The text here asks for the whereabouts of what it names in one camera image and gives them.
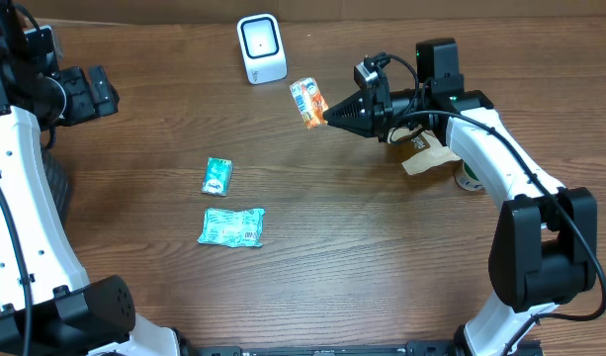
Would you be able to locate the beige snack pouch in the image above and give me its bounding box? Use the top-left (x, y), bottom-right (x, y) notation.
top-left (388, 129), bottom-right (460, 175)

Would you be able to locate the small orange box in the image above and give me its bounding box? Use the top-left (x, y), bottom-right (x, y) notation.
top-left (290, 77), bottom-right (328, 130)

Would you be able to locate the green lid jar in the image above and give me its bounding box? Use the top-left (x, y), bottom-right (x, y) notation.
top-left (454, 161), bottom-right (483, 191)

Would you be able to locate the small teal box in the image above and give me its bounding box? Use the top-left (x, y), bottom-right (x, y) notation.
top-left (202, 157), bottom-right (233, 196)

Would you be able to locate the teal snack packet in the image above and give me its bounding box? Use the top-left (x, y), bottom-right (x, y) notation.
top-left (197, 208), bottom-right (265, 248)

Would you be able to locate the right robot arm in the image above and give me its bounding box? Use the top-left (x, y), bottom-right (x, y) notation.
top-left (323, 38), bottom-right (606, 355)

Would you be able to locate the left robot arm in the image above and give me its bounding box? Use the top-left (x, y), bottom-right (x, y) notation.
top-left (0, 1), bottom-right (190, 355)

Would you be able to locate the white barcode scanner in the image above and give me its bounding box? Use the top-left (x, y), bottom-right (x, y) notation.
top-left (236, 13), bottom-right (288, 85)

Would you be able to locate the brown cardboard backdrop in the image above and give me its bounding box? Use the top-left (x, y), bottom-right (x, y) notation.
top-left (20, 0), bottom-right (606, 25)

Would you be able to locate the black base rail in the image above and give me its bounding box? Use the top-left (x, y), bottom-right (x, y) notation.
top-left (183, 338), bottom-right (545, 356)

